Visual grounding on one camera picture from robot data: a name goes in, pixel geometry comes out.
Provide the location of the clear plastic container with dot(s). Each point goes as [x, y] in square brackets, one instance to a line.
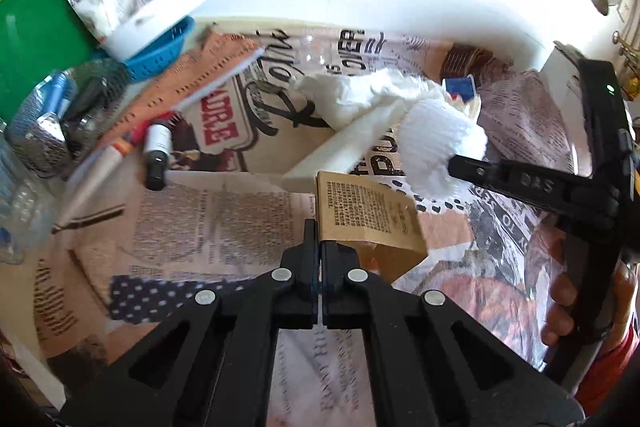
[22, 207]

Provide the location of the small blue box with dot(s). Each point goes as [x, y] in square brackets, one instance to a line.
[459, 89]

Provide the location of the blue plastic basket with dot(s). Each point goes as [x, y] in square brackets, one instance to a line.
[160, 52]

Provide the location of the person's right forearm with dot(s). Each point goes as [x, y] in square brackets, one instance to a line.
[612, 372]

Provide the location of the blue pen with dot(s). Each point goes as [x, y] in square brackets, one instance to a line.
[54, 94]

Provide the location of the person's right hand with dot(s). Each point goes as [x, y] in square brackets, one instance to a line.
[557, 302]

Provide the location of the orange booklet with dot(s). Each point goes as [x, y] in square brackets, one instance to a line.
[195, 77]

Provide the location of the white and orange pen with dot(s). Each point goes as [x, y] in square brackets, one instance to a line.
[95, 182]

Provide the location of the white tissue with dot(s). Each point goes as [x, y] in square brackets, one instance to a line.
[350, 94]

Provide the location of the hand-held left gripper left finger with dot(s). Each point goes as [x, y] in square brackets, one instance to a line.
[311, 257]

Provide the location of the newspaper print tablecloth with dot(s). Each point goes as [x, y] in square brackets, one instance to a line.
[200, 227]

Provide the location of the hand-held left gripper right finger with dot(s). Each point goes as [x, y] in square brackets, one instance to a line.
[328, 267]

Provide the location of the metal mesh basket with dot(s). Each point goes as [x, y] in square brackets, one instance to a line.
[40, 137]

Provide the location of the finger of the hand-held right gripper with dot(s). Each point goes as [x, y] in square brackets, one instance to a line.
[520, 182]

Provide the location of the white printed packet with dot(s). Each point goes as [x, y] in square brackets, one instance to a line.
[97, 2]

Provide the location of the small bottle with black cap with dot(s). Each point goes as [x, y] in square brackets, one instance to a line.
[159, 147]

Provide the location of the brown paper packet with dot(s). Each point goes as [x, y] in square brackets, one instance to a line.
[365, 217]

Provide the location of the white rectangular bar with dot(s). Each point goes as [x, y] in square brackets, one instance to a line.
[345, 152]

